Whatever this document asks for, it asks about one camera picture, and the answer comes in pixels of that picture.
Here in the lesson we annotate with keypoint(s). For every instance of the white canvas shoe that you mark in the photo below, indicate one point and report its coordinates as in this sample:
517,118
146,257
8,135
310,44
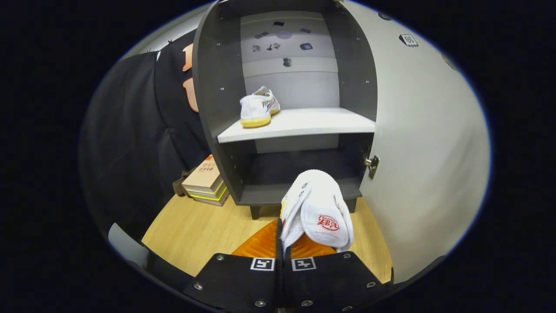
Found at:
321,208
256,111

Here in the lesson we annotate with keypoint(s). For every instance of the black backdrop cloth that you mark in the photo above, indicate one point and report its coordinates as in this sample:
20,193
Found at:
130,130

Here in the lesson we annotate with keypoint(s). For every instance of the grey shoe cabinet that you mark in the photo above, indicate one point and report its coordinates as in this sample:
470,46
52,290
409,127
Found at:
299,124

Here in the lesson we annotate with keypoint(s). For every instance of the beige shoe cabinet door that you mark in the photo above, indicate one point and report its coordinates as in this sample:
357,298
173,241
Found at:
425,152

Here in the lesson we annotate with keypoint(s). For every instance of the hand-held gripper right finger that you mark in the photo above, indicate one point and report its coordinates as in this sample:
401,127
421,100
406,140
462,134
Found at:
334,282

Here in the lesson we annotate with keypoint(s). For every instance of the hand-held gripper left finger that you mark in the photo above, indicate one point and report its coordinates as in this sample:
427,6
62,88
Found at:
279,252

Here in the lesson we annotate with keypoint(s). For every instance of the yellow-edged book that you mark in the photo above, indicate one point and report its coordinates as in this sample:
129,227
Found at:
215,198

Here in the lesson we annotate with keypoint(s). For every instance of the beige orange book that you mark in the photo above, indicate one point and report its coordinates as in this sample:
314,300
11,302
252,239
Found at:
204,174

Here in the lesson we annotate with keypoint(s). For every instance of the dark brown object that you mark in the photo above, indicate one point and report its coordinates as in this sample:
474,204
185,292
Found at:
179,187

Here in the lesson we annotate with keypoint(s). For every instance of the grey panel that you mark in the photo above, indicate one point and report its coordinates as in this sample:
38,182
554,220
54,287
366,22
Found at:
126,245

